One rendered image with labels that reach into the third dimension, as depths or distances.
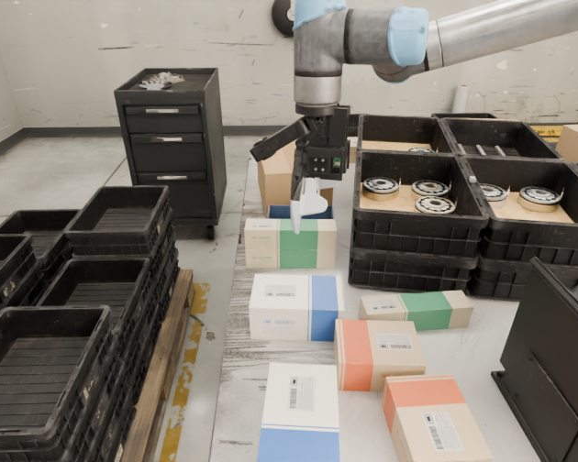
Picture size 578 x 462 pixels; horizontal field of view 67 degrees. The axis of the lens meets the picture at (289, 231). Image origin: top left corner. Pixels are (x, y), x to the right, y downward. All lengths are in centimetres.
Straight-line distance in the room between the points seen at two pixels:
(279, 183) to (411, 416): 83
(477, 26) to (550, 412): 62
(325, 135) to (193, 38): 368
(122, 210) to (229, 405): 135
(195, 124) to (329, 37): 175
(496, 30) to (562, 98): 444
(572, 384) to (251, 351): 58
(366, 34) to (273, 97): 374
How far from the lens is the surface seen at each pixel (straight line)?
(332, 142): 71
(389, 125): 175
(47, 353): 142
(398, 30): 66
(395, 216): 101
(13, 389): 136
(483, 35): 79
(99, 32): 456
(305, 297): 96
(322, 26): 68
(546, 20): 81
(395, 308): 100
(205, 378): 187
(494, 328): 112
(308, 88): 69
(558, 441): 86
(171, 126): 240
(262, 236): 114
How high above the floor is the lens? 139
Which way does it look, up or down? 31 degrees down
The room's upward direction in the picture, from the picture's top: straight up
